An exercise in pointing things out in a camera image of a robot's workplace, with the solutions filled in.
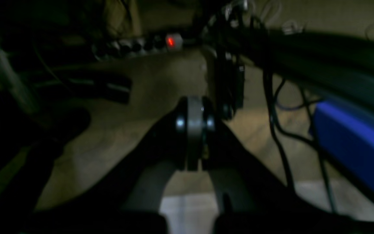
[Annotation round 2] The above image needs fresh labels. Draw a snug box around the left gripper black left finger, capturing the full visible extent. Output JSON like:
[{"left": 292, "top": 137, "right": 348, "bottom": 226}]
[{"left": 22, "top": 96, "right": 205, "bottom": 234}]

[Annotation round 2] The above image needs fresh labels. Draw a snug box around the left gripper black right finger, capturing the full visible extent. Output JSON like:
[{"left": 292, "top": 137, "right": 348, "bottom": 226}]
[{"left": 202, "top": 98, "right": 363, "bottom": 234}]

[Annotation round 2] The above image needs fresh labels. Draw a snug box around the blue box overhead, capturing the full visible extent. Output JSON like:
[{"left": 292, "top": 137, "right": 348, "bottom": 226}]
[{"left": 314, "top": 102, "right": 374, "bottom": 192}]

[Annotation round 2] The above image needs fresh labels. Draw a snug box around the black power adapter box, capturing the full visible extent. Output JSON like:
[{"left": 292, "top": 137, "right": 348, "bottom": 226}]
[{"left": 214, "top": 48, "right": 245, "bottom": 120}]

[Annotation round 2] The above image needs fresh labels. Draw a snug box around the black power strip red light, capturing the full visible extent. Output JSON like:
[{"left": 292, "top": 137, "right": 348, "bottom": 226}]
[{"left": 92, "top": 33, "right": 184, "bottom": 61}]

